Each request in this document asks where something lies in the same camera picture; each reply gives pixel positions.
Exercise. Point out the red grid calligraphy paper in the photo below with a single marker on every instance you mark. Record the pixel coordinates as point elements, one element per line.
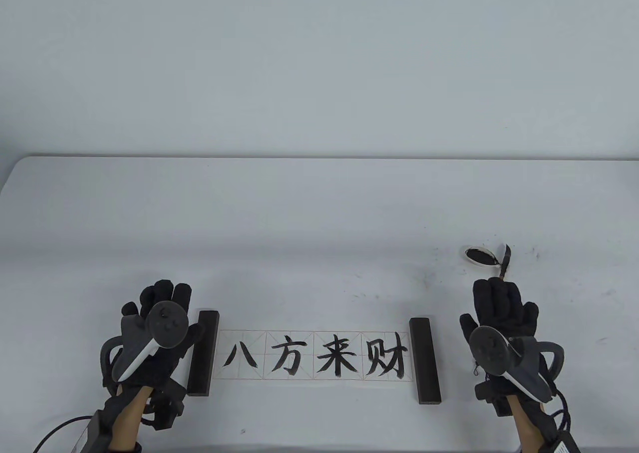
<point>314,355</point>

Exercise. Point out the person's right forearm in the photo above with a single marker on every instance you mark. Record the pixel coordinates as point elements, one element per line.
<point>524,420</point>

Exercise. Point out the black labelled box right wrist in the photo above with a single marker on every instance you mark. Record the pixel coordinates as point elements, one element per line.
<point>564,445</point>

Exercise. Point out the black labelled box left wrist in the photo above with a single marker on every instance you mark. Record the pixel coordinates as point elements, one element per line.
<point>92,433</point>

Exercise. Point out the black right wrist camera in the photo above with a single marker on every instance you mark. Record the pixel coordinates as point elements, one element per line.
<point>501,405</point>

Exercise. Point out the person's left forearm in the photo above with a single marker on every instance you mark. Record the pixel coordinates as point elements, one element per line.
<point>130,418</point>

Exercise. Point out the bamboo Chinese brush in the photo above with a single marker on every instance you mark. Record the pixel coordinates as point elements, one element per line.
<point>504,261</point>

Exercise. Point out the black labelled box wrist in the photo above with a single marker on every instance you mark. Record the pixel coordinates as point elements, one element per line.
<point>564,445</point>
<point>92,433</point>

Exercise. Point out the person's left hand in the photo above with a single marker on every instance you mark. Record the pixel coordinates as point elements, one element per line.
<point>159,293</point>

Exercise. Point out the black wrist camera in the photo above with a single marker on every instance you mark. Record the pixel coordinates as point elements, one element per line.
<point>501,405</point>
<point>167,408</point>

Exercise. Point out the small white ink dish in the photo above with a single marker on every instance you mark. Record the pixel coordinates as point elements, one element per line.
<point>478,256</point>

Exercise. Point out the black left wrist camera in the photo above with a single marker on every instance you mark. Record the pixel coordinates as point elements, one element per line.
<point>167,408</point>

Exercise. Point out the black paperweight bar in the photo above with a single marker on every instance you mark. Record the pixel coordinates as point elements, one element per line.
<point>203,353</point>
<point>424,360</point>

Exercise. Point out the person's right hand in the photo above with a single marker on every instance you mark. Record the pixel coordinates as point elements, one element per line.
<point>499,306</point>

